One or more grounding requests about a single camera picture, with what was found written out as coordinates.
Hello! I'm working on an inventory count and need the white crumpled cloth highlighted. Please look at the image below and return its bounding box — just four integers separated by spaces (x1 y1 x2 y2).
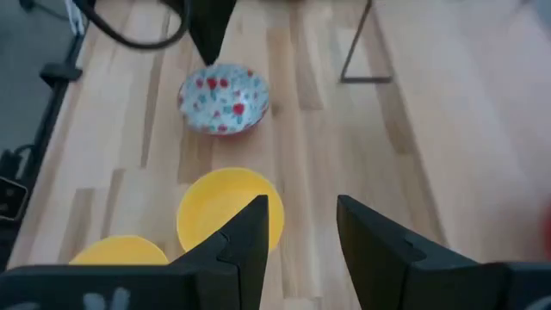
64 0 87 38

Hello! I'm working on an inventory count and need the yellow plastic mini bowl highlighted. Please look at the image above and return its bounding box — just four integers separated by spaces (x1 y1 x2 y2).
68 234 170 266
176 166 286 255

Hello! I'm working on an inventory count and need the black metal table frame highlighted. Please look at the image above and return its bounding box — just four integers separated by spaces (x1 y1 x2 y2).
0 25 94 272

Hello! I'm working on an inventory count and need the red floral-print mini bowl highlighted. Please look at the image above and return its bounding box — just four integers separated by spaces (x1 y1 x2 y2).
177 63 271 137

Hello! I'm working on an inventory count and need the black looped cable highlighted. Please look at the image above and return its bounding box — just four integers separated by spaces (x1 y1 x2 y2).
72 0 191 51

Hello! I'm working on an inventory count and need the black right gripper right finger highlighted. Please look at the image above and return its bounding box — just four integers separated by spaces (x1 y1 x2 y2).
337 194 509 310

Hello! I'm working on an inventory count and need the black clamp bracket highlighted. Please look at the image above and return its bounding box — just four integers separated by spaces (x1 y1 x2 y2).
39 62 83 83

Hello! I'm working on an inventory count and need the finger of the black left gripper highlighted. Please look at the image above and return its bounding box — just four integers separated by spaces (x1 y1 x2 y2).
187 0 238 67

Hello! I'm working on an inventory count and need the small black camera box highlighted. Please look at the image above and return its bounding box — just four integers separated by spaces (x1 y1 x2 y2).
0 148 29 225

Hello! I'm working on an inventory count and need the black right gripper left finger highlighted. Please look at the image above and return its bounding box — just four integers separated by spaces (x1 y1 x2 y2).
170 194 271 310

